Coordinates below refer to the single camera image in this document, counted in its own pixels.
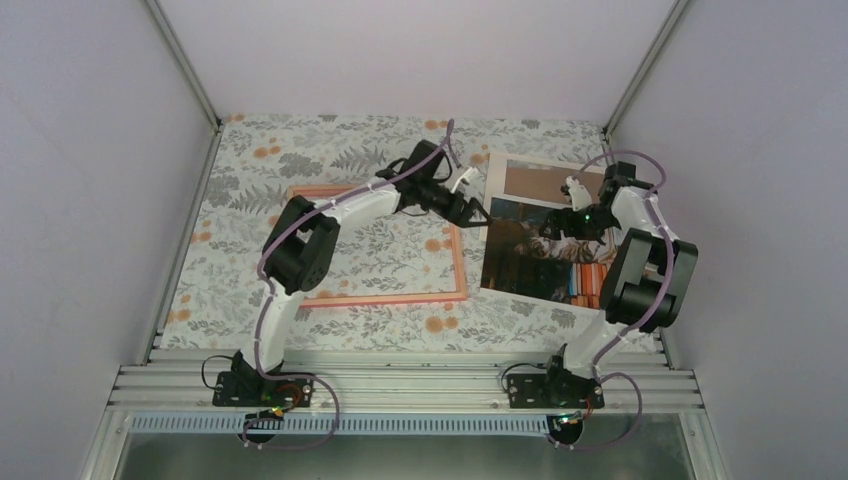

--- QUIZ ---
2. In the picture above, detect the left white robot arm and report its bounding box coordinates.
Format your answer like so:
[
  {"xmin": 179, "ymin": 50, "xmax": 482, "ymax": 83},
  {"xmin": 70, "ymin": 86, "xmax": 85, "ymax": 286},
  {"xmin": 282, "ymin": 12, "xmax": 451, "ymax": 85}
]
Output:
[{"xmin": 231, "ymin": 139, "xmax": 492, "ymax": 405}]

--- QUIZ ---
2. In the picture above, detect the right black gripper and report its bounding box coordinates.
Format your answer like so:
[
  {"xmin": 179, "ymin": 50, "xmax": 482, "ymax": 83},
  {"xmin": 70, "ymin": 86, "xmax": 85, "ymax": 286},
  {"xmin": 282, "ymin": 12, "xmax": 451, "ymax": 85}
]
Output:
[{"xmin": 539, "ymin": 203, "xmax": 620, "ymax": 241}]

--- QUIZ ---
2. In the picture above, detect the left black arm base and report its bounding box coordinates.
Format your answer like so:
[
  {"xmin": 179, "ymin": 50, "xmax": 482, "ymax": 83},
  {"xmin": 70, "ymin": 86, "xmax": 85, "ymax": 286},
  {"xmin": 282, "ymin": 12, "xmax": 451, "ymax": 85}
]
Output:
[{"xmin": 211, "ymin": 372, "xmax": 314, "ymax": 431}]

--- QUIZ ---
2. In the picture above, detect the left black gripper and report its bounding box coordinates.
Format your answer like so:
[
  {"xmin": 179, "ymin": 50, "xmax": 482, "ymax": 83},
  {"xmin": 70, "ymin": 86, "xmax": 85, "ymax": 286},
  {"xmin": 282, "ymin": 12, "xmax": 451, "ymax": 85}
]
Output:
[{"xmin": 417, "ymin": 178, "xmax": 491, "ymax": 228}]

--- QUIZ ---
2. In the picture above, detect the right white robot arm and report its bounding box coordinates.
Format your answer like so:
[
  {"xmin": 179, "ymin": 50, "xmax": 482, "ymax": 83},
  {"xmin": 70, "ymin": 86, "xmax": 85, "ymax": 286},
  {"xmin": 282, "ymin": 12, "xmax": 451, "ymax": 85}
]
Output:
[{"xmin": 540, "ymin": 162, "xmax": 699, "ymax": 407}]

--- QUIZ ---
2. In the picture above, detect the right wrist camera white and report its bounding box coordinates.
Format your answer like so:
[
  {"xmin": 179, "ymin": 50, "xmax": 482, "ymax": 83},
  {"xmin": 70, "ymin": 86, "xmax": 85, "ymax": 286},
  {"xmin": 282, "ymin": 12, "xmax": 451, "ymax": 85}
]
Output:
[{"xmin": 561, "ymin": 176, "xmax": 592, "ymax": 212}]

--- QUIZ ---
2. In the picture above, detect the pink wooden picture frame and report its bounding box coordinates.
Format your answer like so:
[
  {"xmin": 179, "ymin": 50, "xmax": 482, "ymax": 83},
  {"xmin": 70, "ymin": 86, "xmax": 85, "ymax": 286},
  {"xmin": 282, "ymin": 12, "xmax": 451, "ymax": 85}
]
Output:
[{"xmin": 302, "ymin": 213, "xmax": 468, "ymax": 308}]

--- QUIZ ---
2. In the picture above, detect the floral patterned table mat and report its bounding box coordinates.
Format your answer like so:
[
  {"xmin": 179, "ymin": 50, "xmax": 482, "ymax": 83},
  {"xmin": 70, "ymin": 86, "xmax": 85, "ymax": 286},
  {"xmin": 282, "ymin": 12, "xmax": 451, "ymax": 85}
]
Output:
[{"xmin": 162, "ymin": 113, "xmax": 657, "ymax": 354}]

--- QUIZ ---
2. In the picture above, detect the cat and books photo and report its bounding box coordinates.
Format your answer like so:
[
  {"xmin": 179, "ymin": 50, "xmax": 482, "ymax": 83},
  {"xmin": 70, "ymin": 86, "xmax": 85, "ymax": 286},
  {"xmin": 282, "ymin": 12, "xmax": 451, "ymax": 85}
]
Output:
[{"xmin": 480, "ymin": 195, "xmax": 623, "ymax": 309}]

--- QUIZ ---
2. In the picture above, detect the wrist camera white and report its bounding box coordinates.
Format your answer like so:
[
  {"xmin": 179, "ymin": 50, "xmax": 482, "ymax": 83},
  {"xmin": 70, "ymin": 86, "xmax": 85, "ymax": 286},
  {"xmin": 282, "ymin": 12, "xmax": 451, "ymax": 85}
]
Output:
[
  {"xmin": 445, "ymin": 166, "xmax": 480, "ymax": 193},
  {"xmin": 561, "ymin": 176, "xmax": 592, "ymax": 212}
]

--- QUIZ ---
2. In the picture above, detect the aluminium mounting rail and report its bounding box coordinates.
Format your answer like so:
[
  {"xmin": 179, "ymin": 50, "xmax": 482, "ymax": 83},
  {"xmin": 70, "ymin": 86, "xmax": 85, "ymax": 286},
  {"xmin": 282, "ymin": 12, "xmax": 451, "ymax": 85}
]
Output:
[{"xmin": 107, "ymin": 350, "xmax": 704, "ymax": 414}]

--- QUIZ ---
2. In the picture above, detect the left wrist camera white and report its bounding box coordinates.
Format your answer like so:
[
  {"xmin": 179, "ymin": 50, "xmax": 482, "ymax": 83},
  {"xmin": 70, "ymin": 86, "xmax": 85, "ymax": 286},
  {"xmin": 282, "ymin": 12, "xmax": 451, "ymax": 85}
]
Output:
[{"xmin": 445, "ymin": 166, "xmax": 480, "ymax": 193}]

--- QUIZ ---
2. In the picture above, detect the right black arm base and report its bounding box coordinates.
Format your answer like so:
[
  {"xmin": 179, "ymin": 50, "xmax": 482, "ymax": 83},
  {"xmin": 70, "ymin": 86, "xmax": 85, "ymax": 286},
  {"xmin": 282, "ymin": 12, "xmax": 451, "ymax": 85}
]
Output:
[{"xmin": 501, "ymin": 370, "xmax": 606, "ymax": 447}]

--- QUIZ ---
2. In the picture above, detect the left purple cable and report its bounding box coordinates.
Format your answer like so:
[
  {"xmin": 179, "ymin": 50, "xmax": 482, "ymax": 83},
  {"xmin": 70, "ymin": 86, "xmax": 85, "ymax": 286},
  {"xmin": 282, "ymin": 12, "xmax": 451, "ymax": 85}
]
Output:
[{"xmin": 239, "ymin": 117, "xmax": 465, "ymax": 452}]

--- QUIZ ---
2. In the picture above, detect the brown cardboard backing board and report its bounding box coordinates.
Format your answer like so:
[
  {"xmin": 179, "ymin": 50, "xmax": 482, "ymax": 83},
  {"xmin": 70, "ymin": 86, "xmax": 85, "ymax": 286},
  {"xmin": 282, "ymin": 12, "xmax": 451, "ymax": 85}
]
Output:
[{"xmin": 484, "ymin": 152, "xmax": 582, "ymax": 208}]

